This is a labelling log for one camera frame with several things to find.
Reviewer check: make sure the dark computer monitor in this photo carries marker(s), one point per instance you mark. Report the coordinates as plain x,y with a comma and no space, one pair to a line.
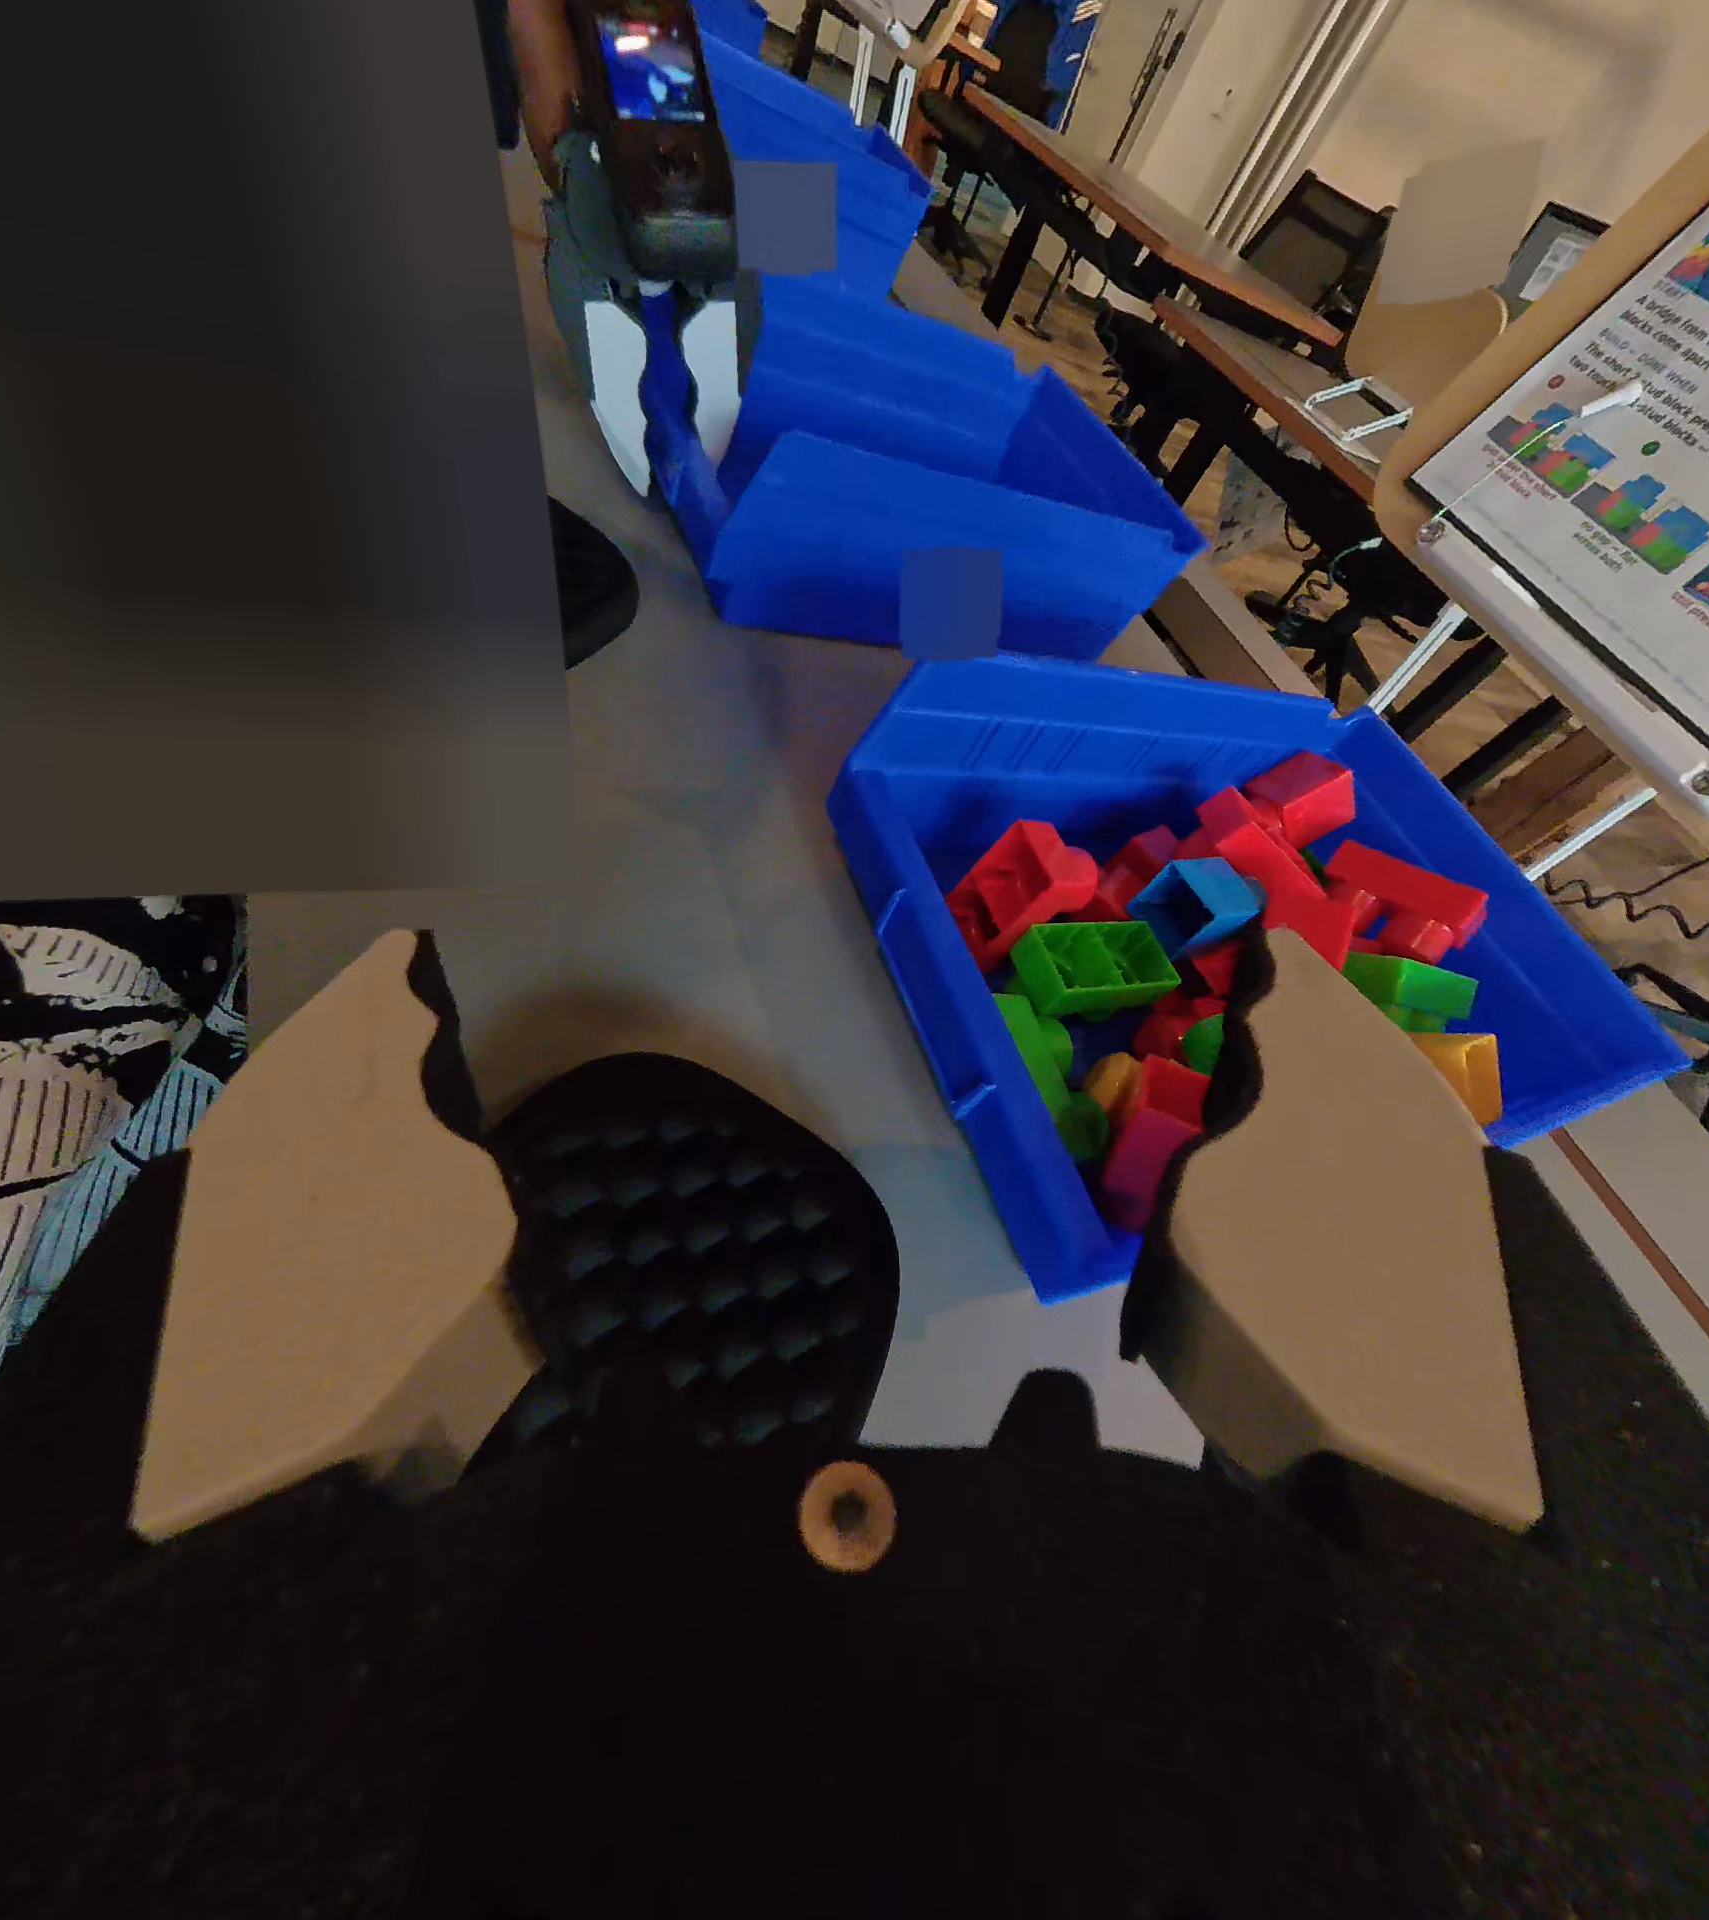
1559,247

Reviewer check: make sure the printed instruction sheet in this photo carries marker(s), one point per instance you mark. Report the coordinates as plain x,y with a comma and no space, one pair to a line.
1665,450

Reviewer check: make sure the chair with blue jacket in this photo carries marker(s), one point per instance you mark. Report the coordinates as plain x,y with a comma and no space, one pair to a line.
1036,46

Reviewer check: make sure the wooden background desk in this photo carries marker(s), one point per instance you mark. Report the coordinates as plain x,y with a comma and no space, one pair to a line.
1306,391
1125,211

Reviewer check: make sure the blue plastic storage bin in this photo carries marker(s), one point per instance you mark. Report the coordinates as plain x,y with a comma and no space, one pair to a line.
946,930
825,151

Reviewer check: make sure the heap of assorted mega blocks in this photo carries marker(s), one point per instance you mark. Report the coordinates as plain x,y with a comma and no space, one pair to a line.
1216,960

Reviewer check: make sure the beige chair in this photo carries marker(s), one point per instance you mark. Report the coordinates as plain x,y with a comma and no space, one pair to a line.
1439,286

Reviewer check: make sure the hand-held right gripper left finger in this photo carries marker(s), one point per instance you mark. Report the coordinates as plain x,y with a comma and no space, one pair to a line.
330,1230

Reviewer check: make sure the black honeycomb rubber pad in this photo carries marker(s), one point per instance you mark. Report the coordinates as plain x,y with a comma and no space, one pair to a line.
691,1260

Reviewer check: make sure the clear acrylic stand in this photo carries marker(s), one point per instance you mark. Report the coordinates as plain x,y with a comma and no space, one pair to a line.
1365,401

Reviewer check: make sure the person's patterned garment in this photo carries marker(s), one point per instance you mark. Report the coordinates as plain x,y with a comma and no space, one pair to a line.
31,1140

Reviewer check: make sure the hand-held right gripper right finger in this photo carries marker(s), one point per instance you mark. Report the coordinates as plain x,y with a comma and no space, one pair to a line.
1336,1230

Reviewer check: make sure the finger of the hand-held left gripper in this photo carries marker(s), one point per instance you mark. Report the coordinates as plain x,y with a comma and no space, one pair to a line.
624,391
714,360

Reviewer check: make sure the blue bin with white label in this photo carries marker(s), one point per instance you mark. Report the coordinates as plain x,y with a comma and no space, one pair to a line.
886,556

